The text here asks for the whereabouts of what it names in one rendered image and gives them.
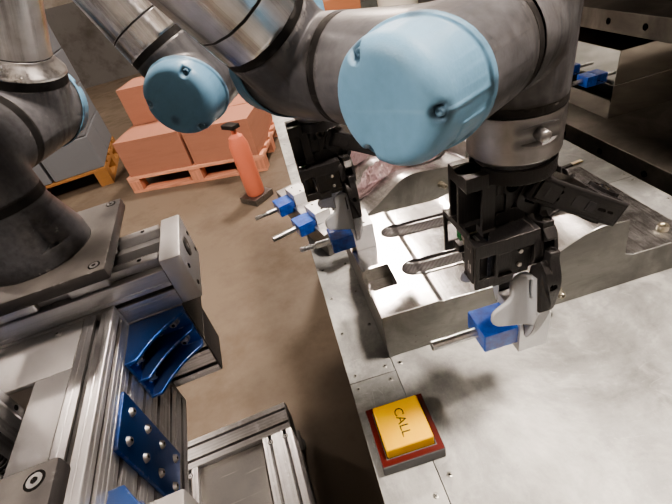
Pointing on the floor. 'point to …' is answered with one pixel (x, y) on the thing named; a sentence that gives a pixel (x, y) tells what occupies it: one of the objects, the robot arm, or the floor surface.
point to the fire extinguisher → (239, 147)
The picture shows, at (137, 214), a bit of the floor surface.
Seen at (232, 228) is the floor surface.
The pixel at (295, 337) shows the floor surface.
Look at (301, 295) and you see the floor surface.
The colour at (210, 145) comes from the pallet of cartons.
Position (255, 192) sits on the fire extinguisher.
